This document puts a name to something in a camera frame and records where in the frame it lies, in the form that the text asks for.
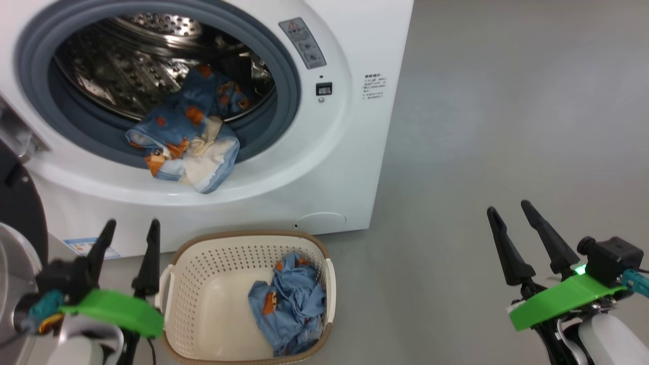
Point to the dark round glass washer door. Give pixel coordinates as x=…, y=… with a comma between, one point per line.
x=20, y=203

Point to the blue garment with orange prints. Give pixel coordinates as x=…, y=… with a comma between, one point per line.
x=289, y=309

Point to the white front-load washing machine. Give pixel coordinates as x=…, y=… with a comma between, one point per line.
x=345, y=167

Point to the blue energy label sticker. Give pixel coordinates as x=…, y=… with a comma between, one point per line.
x=83, y=247

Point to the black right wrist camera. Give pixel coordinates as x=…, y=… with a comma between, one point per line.
x=611, y=258

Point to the blue garment with cream lining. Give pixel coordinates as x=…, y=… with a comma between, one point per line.
x=177, y=121

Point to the round white filter cover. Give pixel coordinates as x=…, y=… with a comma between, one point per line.
x=322, y=222

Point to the cream perforated laundry basket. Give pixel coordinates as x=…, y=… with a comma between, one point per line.
x=213, y=294

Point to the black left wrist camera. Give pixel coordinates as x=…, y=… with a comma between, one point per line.
x=61, y=276

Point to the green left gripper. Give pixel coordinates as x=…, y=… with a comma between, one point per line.
x=121, y=309

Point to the steel perforated washer drum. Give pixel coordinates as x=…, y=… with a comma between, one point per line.
x=111, y=66

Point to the grey warning label sticker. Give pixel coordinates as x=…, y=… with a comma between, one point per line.
x=303, y=43

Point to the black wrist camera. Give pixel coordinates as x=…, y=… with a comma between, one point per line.
x=61, y=276
x=611, y=258

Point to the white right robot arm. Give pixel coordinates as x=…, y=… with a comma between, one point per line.
x=613, y=339

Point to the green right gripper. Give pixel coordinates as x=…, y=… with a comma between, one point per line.
x=557, y=301

